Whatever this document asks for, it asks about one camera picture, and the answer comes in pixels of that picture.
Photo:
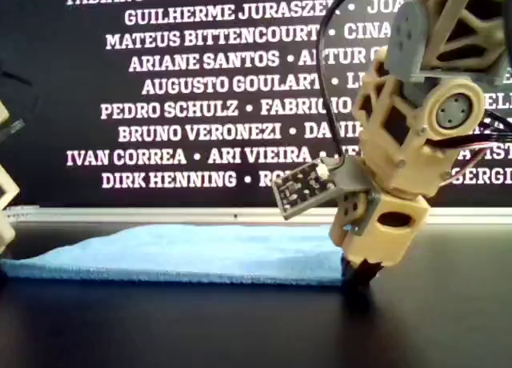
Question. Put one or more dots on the right gripper grey camera bracket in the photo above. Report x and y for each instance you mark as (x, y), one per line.
(354, 180)

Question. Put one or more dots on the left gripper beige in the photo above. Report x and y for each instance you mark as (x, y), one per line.
(6, 236)

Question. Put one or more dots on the bare circuit board camera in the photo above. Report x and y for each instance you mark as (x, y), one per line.
(304, 188)

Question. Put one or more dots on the aluminium table frame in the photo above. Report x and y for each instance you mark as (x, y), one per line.
(160, 214)

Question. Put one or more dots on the beige right robot arm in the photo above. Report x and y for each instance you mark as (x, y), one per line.
(432, 112)

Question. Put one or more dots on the beige left robot arm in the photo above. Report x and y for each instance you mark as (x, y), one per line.
(8, 192)

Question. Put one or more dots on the black banner with white names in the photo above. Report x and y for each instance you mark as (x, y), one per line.
(200, 84)

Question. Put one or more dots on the light blue microfibre cloth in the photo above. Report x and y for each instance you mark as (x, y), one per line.
(192, 256)

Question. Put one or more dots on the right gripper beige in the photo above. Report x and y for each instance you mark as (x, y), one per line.
(384, 240)

